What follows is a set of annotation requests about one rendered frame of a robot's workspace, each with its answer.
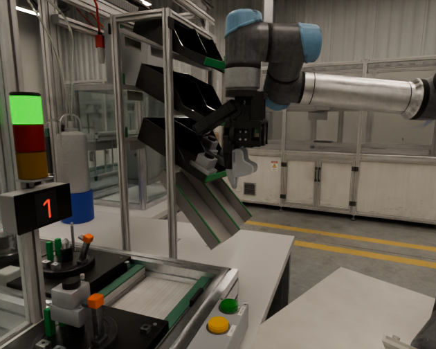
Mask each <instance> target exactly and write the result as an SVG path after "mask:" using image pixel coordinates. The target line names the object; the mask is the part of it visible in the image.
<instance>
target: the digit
mask: <svg viewBox="0 0 436 349"><path fill-rule="evenodd" d="M34 196H35V209H36V216H37V226H40V225H42V224H45V223H48V222H52V221H54V220H57V219H58V211H57V196H56V189H55V190H50V191H46V192H43V193H38V194H35V195H34Z"/></svg>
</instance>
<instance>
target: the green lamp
mask: <svg viewBox="0 0 436 349"><path fill-rule="evenodd" d="M9 99H10V111H11V118H12V124H43V123H44V121H43V113H42V99H41V97H40V96H9Z"/></svg>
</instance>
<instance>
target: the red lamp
mask: <svg viewBox="0 0 436 349"><path fill-rule="evenodd" d="M12 130H13V137H14V144H15V152H42V151H45V150H46V144H45V136H44V125H43V124H20V125H13V126H12Z"/></svg>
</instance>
